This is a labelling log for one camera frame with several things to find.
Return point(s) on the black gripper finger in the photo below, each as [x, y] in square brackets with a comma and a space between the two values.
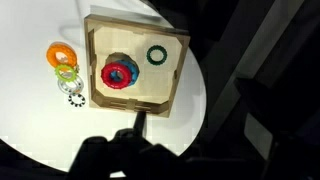
[139, 123]

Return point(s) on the wooden tray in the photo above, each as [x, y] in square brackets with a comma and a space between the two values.
[133, 66]

